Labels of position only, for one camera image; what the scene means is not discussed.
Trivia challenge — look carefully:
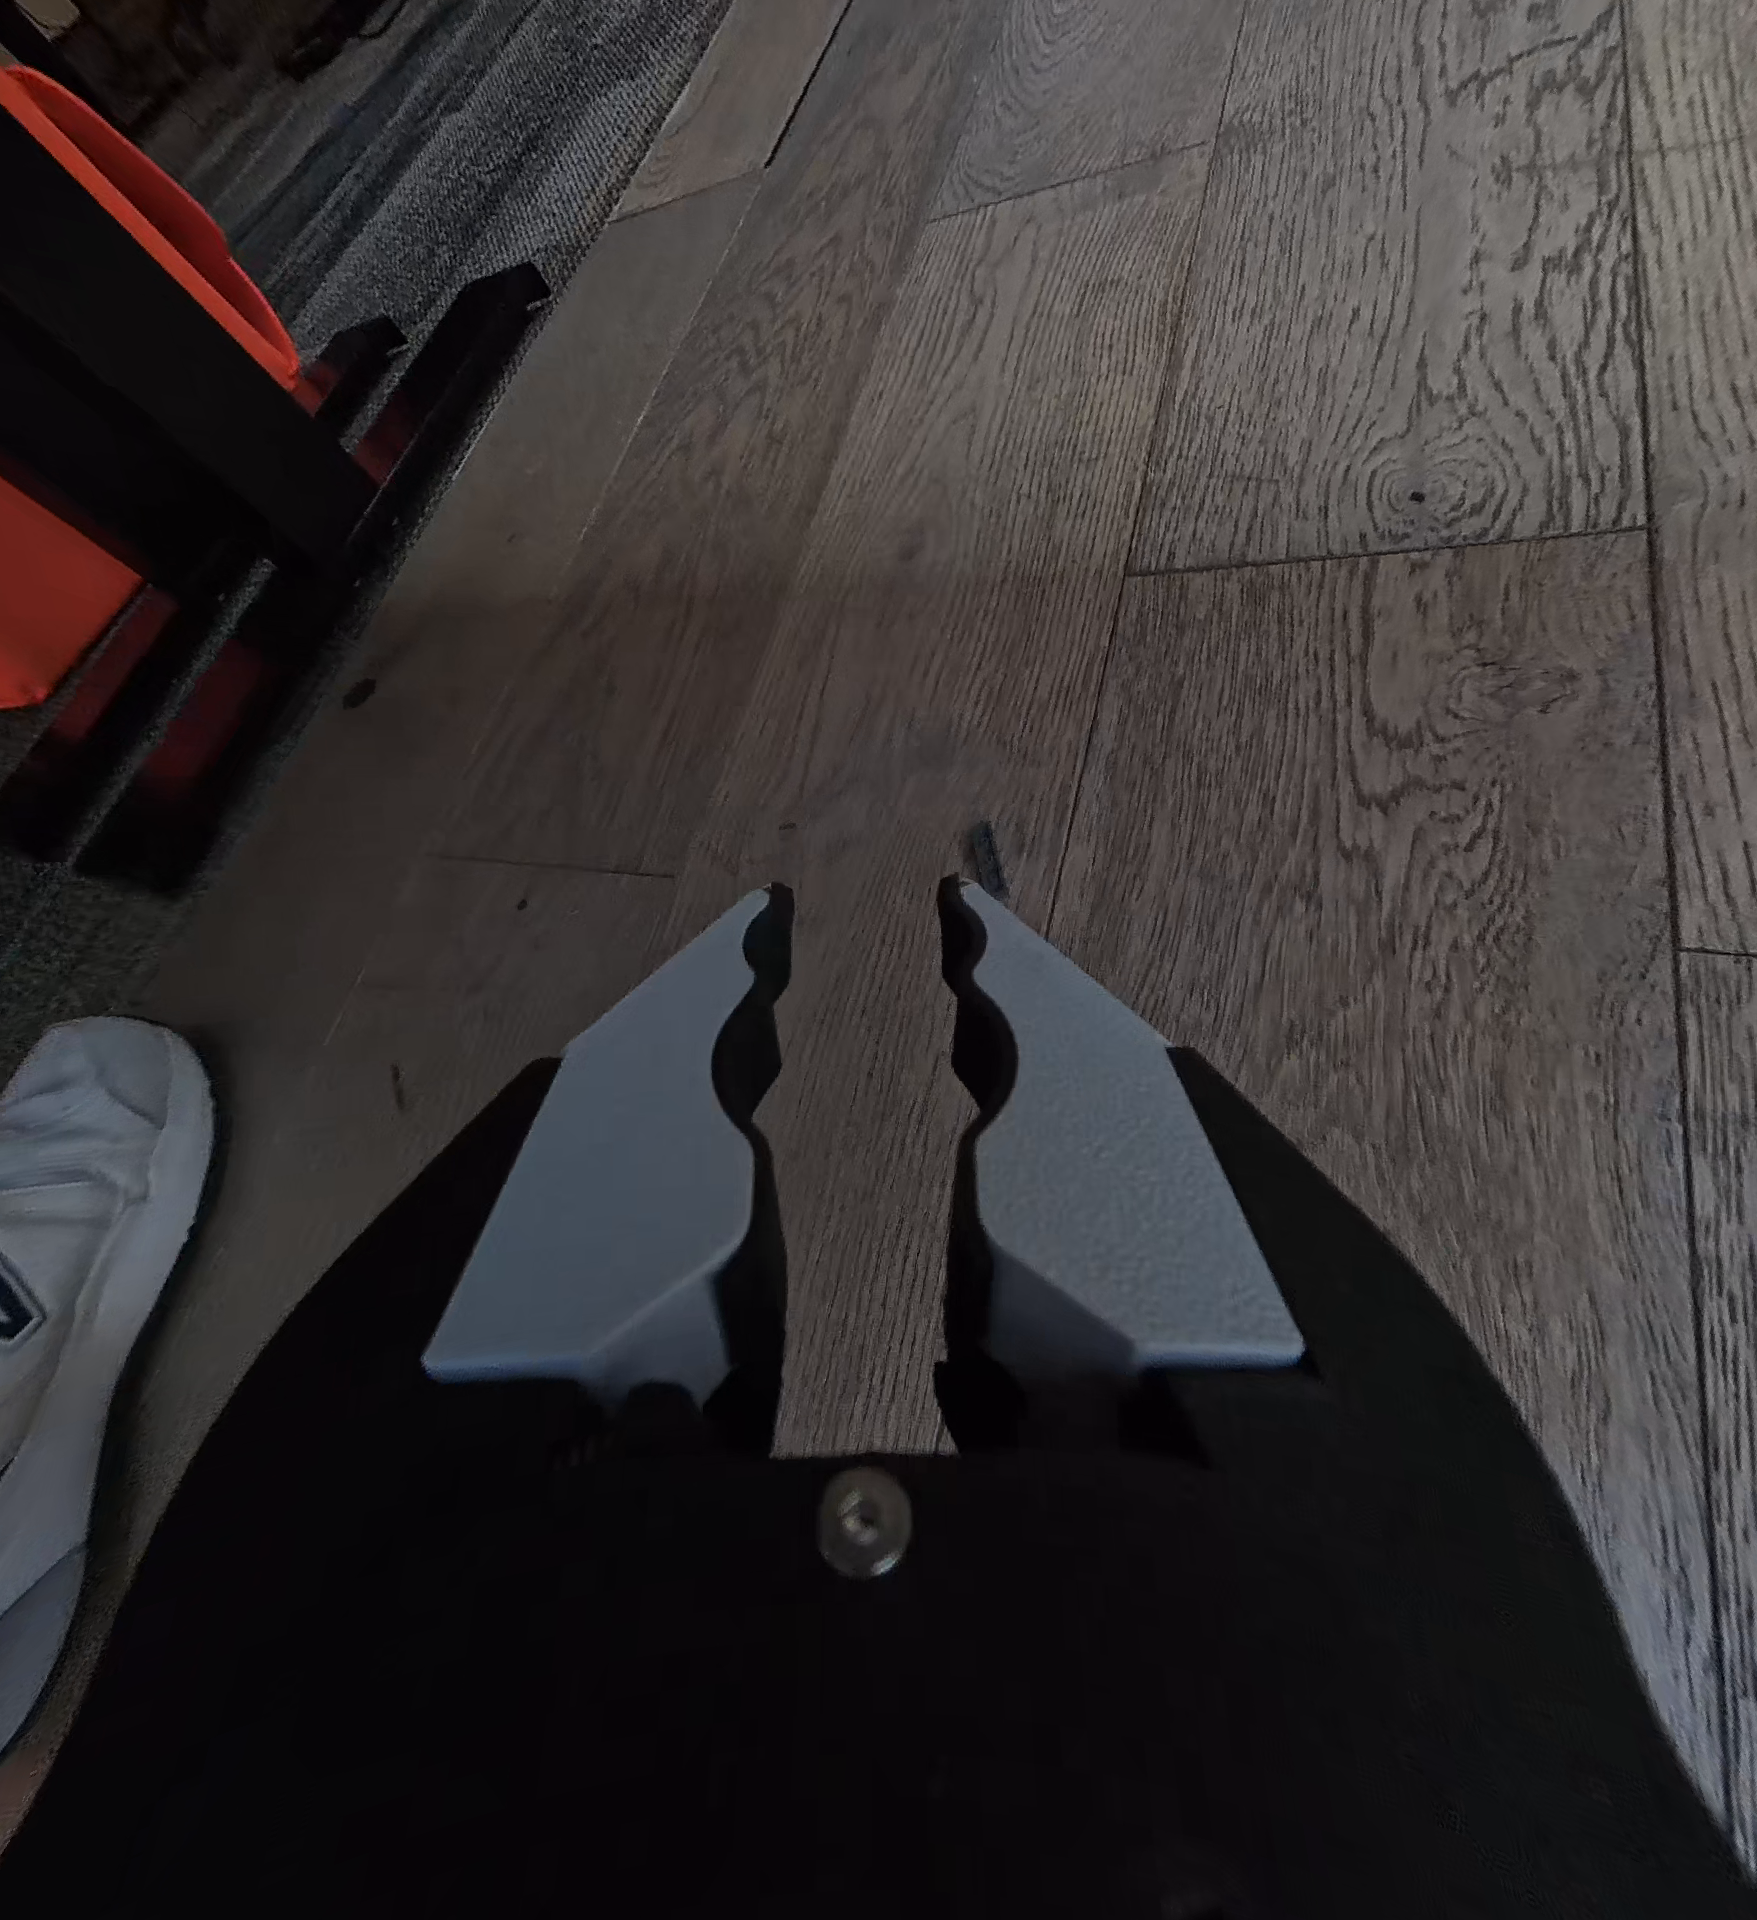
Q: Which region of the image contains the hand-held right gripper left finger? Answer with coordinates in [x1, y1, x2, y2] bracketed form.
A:
[420, 882, 797, 1421]

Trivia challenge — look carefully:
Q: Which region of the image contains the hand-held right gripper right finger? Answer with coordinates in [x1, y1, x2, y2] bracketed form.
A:
[938, 873, 1307, 1412]

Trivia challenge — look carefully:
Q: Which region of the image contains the white sneaker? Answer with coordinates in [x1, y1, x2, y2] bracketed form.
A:
[0, 1017, 218, 1742]

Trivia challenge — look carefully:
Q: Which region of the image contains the orange and black chair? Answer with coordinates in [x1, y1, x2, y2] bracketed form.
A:
[0, 0, 550, 901]

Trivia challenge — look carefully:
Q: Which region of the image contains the grey rug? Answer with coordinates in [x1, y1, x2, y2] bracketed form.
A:
[0, 0, 730, 1037]

